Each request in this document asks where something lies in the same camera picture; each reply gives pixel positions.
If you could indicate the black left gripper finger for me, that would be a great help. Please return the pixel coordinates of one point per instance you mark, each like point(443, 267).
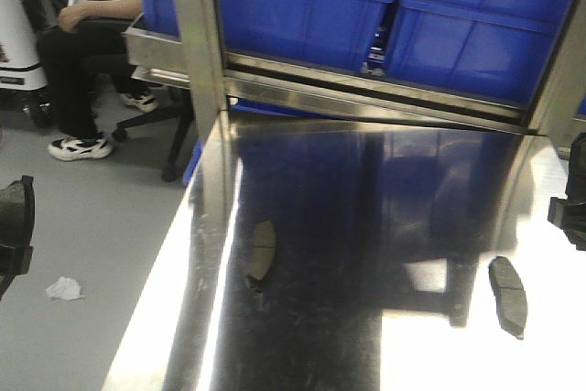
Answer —
point(15, 261)

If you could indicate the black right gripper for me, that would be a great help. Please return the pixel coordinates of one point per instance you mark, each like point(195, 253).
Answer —
point(569, 215)

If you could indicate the dark brake pad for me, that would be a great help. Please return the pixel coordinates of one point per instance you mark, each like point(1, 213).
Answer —
point(262, 256)
point(18, 213)

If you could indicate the dark brake pad edge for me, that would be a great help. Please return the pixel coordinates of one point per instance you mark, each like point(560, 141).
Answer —
point(510, 297)

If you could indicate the crumpled white paper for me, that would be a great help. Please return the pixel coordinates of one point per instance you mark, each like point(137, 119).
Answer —
point(65, 288)

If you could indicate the white black sneaker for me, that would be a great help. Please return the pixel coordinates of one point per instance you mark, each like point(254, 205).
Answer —
point(73, 149)
point(145, 101)

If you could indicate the seated person black trousers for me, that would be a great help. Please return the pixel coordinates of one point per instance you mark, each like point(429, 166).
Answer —
point(63, 49)

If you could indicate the large blue crate right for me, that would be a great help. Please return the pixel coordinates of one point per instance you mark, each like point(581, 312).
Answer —
point(493, 48)

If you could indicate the large blue crate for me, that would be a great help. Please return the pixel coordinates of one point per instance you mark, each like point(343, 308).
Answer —
point(333, 33)
point(493, 48)

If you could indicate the black office chair base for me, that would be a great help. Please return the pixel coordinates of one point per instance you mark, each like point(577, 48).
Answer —
point(168, 134)

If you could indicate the large blue crate left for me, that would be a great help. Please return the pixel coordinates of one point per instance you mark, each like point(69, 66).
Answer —
point(333, 33)

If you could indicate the stainless steel upright post right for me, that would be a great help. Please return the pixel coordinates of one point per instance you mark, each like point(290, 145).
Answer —
point(558, 97)

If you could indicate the stainless steel upright post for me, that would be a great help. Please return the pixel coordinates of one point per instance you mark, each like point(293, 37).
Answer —
point(558, 97)
point(201, 37)

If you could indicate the stainless steel upright post left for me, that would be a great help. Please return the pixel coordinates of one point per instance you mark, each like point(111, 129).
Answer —
point(201, 37)

